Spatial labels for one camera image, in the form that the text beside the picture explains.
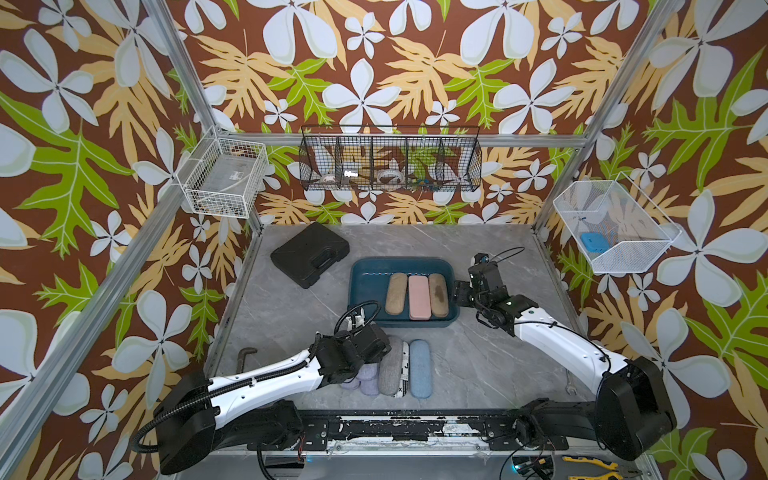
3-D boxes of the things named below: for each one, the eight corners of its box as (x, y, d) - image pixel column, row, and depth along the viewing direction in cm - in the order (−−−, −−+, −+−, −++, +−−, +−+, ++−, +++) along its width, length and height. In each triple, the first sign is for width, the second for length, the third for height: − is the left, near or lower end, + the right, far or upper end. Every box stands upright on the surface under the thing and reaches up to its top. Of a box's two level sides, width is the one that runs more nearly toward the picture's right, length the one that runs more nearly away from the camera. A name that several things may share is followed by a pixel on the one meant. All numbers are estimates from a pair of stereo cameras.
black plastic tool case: (271, 263, 111) (267, 254, 107) (317, 229, 123) (314, 219, 118) (306, 291, 103) (303, 282, 99) (351, 251, 115) (350, 242, 110)
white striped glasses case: (397, 397, 82) (397, 393, 79) (402, 346, 91) (403, 341, 88) (407, 399, 82) (408, 395, 78) (411, 347, 91) (412, 342, 88)
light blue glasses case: (410, 398, 82) (411, 395, 79) (407, 344, 92) (407, 339, 89) (434, 398, 82) (436, 395, 79) (428, 344, 92) (430, 339, 89)
